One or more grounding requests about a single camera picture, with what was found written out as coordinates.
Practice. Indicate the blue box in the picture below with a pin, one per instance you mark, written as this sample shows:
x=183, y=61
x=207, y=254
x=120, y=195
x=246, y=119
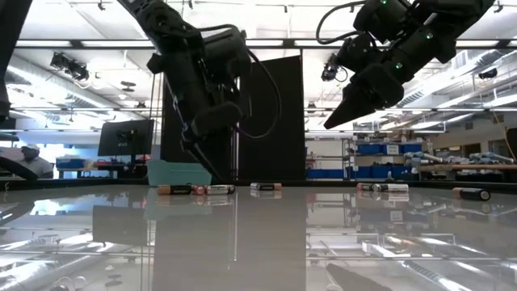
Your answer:
x=70, y=163

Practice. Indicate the black partition panel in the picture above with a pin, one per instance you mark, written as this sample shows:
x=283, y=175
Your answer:
x=287, y=153
x=169, y=150

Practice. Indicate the person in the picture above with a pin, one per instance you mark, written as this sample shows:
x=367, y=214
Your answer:
x=36, y=165

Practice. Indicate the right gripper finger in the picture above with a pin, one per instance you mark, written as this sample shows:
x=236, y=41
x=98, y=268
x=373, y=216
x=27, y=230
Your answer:
x=349, y=107
x=355, y=118

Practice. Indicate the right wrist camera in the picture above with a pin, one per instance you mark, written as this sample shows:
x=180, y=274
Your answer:
x=357, y=52

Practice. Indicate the black background monitor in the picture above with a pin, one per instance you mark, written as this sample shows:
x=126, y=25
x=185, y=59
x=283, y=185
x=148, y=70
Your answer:
x=125, y=137

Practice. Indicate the grey background robot arm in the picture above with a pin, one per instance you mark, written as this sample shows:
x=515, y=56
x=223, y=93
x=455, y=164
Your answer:
x=420, y=155
x=490, y=157

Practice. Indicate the black copper battery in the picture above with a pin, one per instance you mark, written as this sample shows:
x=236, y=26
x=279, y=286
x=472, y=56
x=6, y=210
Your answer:
x=174, y=190
x=472, y=194
x=270, y=186

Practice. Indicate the black rail mounted camera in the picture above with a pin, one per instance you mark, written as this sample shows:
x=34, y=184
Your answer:
x=329, y=70
x=68, y=64

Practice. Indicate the teal plastic bin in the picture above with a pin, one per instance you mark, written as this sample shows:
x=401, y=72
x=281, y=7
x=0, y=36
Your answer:
x=177, y=175

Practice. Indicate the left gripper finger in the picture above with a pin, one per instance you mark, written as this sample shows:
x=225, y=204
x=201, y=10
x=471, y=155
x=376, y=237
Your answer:
x=208, y=151
x=196, y=151

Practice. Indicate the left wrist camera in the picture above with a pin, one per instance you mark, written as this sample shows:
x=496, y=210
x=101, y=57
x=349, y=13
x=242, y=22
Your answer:
x=226, y=52

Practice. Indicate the dark background desk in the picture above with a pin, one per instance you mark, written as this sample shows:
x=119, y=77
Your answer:
x=101, y=166

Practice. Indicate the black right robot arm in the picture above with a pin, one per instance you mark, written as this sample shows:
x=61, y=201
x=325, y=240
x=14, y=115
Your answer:
x=444, y=24

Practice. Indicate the overhead frame rail with lights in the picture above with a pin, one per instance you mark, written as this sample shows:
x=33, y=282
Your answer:
x=288, y=43

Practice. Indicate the wooden background table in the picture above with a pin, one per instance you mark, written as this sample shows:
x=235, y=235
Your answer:
x=464, y=167

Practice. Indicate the black ceiling fixture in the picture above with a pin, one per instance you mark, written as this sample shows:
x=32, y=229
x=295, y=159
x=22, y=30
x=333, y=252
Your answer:
x=488, y=73

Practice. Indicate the blue storage bin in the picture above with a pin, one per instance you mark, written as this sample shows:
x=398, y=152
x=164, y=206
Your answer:
x=411, y=148
x=375, y=173
x=369, y=149
x=323, y=174

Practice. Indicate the metal shelf rack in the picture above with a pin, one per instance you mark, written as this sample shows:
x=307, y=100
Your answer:
x=347, y=161

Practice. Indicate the silver battery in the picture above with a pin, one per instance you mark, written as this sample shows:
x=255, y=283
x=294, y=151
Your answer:
x=254, y=186
x=389, y=188
x=220, y=189

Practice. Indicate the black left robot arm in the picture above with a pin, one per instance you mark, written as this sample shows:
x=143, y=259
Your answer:
x=173, y=24

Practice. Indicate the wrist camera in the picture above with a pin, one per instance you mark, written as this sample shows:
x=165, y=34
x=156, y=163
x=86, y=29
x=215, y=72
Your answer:
x=357, y=52
x=226, y=52

